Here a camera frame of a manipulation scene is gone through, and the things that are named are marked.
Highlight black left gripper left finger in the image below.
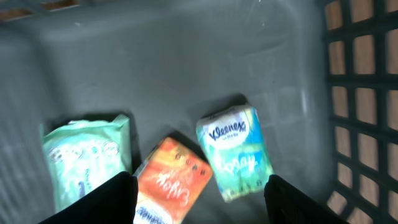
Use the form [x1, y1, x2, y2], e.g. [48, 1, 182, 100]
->
[40, 171, 138, 224]

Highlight orange tissue pack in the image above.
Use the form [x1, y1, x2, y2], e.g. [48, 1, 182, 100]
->
[133, 137, 213, 224]

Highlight mint green wipes pack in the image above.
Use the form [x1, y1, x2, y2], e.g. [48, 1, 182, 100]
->
[41, 114, 132, 212]

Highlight teal Kleenex tissue pack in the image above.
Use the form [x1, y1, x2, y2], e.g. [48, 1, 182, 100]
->
[196, 105, 274, 203]

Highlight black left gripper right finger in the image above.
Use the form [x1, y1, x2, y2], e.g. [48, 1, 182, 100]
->
[264, 174, 347, 224]

